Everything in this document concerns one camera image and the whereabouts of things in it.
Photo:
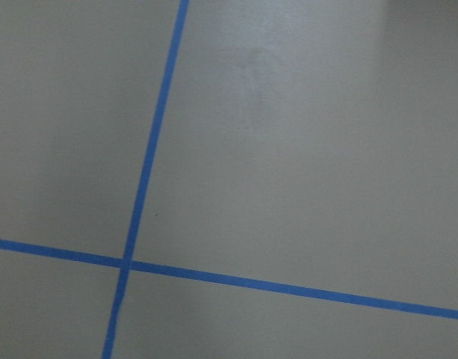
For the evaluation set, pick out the brown paper table mat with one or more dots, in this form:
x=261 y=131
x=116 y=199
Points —
x=228 y=179

